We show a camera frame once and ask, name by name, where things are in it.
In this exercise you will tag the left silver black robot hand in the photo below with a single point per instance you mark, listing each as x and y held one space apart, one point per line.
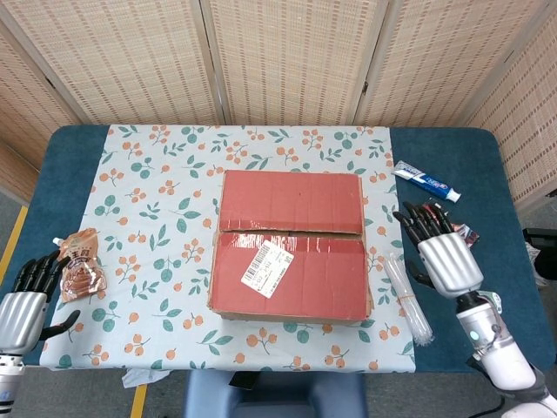
19 318

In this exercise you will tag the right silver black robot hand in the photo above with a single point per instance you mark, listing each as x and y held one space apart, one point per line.
448 261

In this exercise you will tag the red cardboard box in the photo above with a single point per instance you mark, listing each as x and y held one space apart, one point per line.
313 274

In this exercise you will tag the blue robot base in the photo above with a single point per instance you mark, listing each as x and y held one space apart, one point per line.
278 396

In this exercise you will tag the red black snack packet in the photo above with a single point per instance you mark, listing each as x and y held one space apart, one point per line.
469 235

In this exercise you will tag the bundle of clear straws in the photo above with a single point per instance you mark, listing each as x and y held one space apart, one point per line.
404 291

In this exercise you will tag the orange sauce pouch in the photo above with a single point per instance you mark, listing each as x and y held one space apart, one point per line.
80 270

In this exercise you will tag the white blue toothpaste tube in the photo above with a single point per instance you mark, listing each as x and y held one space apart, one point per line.
428 180

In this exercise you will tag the white crumpled bag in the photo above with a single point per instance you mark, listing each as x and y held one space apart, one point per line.
533 261

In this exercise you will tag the black object beside table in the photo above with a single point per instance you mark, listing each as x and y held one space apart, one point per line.
544 250

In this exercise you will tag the floral print tablecloth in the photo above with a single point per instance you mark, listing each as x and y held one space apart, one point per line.
152 196

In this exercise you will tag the bamboo folding screen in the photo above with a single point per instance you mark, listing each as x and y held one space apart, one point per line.
287 56

